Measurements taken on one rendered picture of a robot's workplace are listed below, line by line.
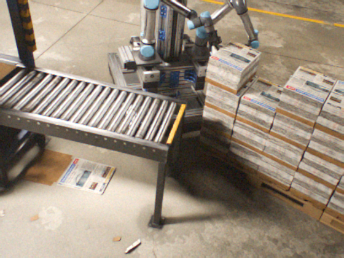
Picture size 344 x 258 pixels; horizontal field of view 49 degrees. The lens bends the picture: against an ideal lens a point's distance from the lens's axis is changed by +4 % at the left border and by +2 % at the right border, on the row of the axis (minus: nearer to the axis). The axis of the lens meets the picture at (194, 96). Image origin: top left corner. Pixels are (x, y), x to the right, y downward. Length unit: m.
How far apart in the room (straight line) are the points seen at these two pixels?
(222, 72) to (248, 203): 1.13
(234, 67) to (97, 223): 1.55
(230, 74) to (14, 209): 1.88
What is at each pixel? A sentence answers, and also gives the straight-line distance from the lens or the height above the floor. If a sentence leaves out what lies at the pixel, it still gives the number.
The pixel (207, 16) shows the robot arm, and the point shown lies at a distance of 2.90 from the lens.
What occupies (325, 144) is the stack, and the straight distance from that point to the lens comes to 2.84.
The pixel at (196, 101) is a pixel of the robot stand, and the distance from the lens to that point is 3.76.
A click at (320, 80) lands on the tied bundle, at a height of 1.06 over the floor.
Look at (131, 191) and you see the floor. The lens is 3.17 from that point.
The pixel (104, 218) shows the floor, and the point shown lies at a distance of 3.04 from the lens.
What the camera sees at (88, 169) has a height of 0.01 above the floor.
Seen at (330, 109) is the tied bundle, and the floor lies 1.04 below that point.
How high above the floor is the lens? 2.50
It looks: 37 degrees down
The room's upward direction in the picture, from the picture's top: 8 degrees clockwise
